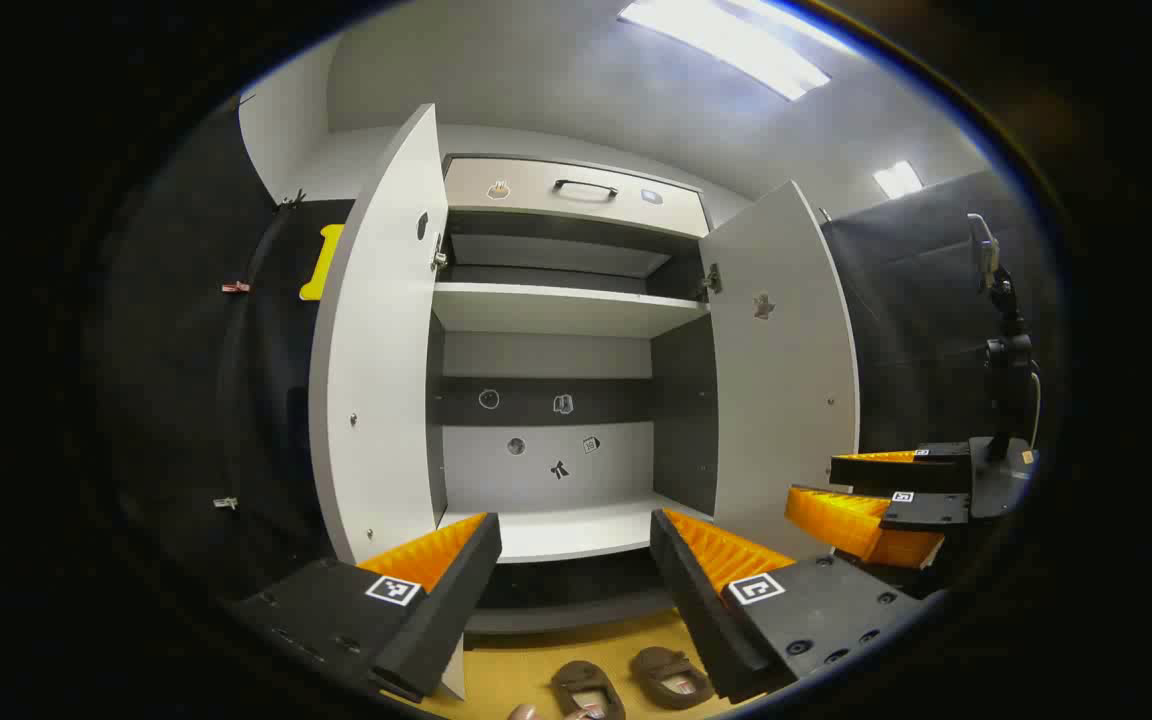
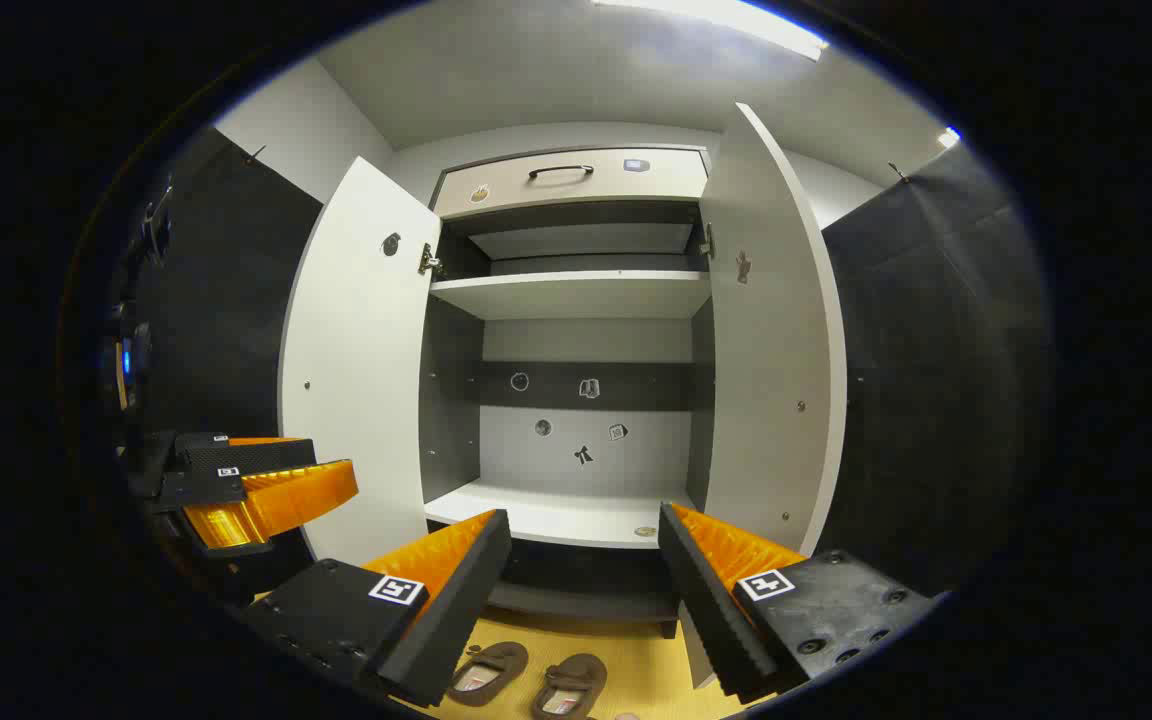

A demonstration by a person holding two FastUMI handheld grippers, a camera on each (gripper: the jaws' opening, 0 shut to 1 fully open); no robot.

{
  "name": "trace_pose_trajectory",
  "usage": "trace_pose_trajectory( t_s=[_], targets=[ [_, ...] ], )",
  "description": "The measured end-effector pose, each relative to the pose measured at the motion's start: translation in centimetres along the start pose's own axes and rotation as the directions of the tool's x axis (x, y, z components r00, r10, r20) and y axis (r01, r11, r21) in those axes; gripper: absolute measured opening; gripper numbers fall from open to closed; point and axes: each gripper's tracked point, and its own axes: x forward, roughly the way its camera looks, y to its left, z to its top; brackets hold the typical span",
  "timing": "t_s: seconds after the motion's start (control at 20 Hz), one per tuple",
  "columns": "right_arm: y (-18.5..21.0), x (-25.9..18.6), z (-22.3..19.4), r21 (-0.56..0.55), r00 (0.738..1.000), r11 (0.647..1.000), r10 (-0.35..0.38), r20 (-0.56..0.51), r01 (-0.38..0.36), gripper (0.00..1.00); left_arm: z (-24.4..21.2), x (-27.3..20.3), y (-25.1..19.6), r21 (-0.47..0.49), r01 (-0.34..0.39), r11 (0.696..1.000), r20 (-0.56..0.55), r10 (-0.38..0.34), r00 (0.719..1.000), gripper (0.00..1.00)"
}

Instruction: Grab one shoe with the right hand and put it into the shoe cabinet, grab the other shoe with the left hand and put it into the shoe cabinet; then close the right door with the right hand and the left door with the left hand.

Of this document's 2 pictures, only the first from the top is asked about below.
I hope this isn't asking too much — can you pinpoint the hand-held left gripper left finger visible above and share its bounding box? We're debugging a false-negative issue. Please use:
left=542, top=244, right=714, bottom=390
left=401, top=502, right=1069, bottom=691
left=221, top=512, right=503, bottom=703

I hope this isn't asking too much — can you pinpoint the white shoe cabinet door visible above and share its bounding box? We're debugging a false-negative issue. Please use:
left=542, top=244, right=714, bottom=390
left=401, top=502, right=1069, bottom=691
left=308, top=103, right=467, bottom=701
left=698, top=180, right=860, bottom=561

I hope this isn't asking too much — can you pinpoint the small ceiling light panel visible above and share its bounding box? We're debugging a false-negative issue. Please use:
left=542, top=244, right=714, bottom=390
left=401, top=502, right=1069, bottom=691
left=873, top=160, right=924, bottom=199

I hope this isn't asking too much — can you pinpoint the brown fuzzy shoe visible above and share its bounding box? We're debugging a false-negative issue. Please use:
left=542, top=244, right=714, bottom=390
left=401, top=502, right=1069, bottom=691
left=631, top=647, right=715, bottom=709
left=549, top=660, right=627, bottom=720

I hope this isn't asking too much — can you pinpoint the long ceiling light panel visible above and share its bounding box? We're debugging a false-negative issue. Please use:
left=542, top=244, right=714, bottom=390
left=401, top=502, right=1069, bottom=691
left=618, top=0, right=832, bottom=101

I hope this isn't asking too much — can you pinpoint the white cabinet drawer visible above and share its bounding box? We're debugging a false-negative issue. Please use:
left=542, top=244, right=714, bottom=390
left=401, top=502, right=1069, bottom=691
left=443, top=155, right=712, bottom=239

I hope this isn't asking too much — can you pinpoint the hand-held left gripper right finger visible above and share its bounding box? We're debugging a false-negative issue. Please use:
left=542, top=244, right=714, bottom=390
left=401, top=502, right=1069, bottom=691
left=649, top=508, right=927, bottom=705

